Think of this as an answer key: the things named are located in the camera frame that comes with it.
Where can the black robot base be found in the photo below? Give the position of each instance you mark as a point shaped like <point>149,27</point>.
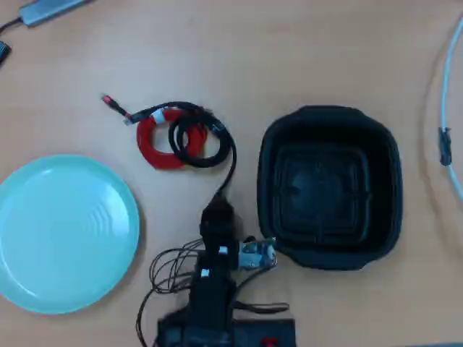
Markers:
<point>253,330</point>

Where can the green round bowl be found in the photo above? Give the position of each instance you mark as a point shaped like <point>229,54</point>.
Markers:
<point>65,235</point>

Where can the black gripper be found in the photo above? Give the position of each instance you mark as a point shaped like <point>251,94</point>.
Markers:
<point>218,235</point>

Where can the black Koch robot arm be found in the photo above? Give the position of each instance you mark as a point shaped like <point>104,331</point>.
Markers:
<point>208,296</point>

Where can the bare circuit board wrist camera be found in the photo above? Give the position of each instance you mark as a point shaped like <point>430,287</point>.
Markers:
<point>255,254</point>

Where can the grey USB hub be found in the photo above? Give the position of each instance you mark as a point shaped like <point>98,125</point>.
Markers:
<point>50,11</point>

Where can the red base switch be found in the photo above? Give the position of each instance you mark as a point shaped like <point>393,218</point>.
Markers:
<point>270,342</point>

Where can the black square bowl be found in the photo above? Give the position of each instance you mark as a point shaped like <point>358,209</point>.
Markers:
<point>325,188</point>

